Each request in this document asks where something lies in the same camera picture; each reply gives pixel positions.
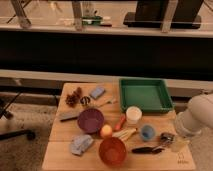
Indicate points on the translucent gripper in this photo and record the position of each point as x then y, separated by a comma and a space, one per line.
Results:
179, 143

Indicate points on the orange carrot toy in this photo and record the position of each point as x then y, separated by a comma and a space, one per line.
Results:
120, 123

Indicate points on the white round container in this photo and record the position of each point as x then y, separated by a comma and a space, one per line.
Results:
133, 115

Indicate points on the black handled brush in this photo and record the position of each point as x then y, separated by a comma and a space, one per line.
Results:
147, 150

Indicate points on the blue sponge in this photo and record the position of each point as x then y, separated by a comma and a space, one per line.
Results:
97, 92

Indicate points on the black white round object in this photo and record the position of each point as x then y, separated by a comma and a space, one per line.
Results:
85, 100

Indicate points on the wooden bamboo whisk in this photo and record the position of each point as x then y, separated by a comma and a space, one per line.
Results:
124, 134

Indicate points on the small blue cup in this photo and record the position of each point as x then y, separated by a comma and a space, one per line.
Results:
147, 132

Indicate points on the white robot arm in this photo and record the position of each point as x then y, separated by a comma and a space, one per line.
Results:
189, 123

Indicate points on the red plastic bowl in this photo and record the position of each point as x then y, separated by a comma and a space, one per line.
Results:
112, 151

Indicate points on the black monitor base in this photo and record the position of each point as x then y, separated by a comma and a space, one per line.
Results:
150, 14

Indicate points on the light wooden spoon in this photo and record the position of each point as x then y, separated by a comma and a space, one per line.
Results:
112, 101

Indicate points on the brown pine cone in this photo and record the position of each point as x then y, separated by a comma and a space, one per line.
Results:
72, 99

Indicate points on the purple plastic bowl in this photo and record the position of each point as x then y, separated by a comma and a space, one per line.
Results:
90, 120

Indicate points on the small metal tin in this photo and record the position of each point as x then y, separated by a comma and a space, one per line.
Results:
166, 138

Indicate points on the yellow red apple toy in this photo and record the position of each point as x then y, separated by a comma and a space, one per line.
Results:
106, 131

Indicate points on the grey flat scrub brush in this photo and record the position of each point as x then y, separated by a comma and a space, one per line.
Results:
68, 116

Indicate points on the green plastic tray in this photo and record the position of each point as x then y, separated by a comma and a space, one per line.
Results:
150, 95

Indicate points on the crumpled blue cloth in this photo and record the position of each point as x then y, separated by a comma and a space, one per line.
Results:
80, 144

